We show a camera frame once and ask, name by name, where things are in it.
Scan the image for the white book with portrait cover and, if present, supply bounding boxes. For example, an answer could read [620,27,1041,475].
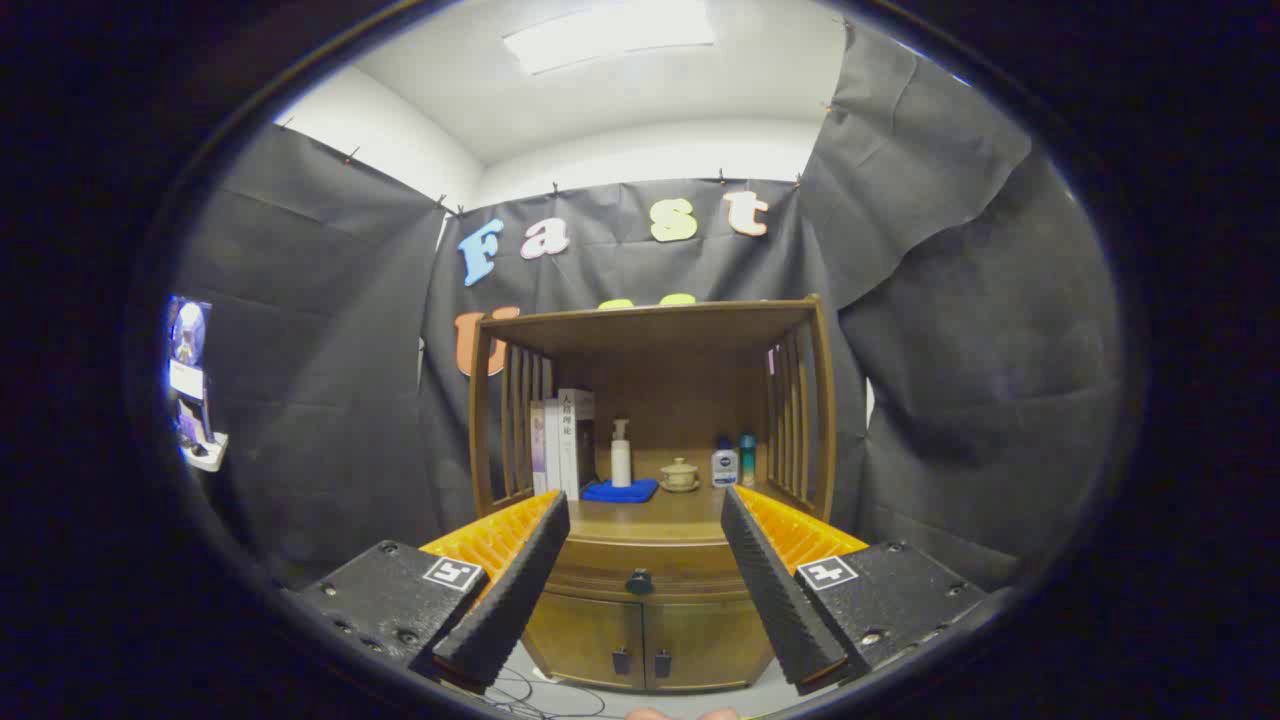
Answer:
[558,388,597,501]

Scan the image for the black cables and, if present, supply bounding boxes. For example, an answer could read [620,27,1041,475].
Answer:
[470,665,611,720]

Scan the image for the wooden cabinet door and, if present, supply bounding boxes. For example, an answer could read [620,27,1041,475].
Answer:
[522,590,646,691]
[643,598,776,691]

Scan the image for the wooden cabinet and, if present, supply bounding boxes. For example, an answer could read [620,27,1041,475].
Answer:
[468,295,839,693]

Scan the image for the blue folded cloth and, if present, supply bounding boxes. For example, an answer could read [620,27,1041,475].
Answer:
[581,478,660,504]

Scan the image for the wooden countertop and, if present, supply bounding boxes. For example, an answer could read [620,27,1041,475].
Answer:
[490,447,823,548]

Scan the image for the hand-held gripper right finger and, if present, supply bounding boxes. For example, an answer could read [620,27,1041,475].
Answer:
[720,485,991,696]

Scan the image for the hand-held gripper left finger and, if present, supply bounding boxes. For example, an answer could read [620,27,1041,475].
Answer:
[283,489,571,693]

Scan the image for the screen on white stand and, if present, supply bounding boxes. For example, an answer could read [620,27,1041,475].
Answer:
[165,295,229,473]

